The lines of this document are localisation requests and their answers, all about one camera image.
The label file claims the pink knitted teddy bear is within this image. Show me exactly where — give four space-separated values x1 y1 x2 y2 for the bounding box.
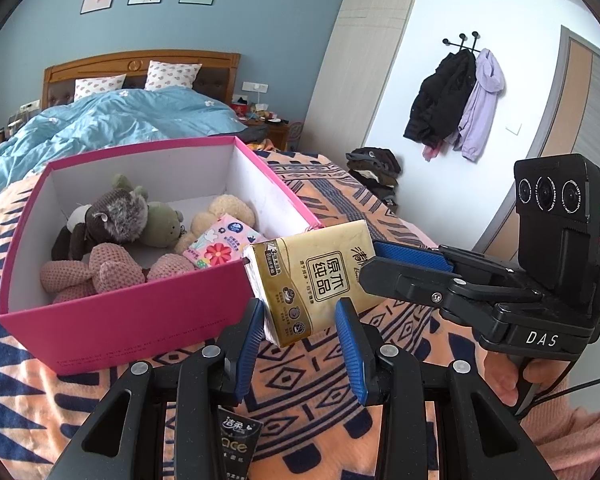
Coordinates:
40 243 195 304

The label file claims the gold tissue pack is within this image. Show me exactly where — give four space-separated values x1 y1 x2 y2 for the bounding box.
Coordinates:
244 220 382 348

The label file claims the green plush toy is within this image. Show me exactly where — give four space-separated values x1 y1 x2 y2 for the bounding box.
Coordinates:
138 202 184 248

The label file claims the pink floral tissue pack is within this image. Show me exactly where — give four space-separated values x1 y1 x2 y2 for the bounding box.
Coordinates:
182 214 264 269

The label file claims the grey furry plush toy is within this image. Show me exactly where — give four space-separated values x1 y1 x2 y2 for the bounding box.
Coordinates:
50 174 148 261

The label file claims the cream plush toy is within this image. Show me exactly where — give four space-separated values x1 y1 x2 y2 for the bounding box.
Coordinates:
174 194 256 255

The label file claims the pink sweater forearm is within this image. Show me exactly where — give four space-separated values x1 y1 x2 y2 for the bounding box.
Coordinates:
521 396 600 479

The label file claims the right hand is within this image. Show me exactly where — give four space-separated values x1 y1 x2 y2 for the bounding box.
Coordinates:
482 351 577 409

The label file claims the black tube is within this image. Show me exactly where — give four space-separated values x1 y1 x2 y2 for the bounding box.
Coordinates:
218 408 263 480

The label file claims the pink storage box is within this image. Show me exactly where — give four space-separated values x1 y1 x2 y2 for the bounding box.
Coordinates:
0 134 325 377

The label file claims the orange patterned blanket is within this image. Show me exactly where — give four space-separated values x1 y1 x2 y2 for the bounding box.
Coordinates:
0 152 483 479

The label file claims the lilac hoodie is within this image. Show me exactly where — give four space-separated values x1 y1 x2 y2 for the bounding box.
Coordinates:
453 49 506 162

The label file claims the pile of dark clothes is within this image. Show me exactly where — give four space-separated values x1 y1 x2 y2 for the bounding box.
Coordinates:
346 148 402 214

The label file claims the black jacket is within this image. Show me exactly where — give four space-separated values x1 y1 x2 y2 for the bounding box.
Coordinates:
403 49 476 148

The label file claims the wooden nightstand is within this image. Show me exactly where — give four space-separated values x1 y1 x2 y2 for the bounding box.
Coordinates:
239 114 290 151

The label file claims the blue duvet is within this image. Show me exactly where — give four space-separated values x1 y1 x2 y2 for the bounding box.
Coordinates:
0 87 246 193

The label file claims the left patterned pillow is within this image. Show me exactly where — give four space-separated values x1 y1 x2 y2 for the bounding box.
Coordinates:
73 74 126 101

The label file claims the patterned pillow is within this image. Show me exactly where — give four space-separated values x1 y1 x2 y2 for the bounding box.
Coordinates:
73 74 126 101
144 60 202 91

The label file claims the right patterned pillow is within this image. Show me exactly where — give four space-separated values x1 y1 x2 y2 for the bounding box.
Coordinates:
144 60 202 91

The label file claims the wooden headboard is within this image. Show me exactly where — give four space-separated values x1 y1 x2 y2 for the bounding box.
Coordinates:
41 49 240 110

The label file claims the black cable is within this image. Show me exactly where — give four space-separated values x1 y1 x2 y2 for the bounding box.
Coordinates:
511 358 586 418

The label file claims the right camera box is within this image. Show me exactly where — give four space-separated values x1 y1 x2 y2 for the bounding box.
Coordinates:
514 153 600 314

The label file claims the black wall hook rack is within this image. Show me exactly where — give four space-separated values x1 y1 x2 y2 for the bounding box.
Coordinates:
442 30 480 54

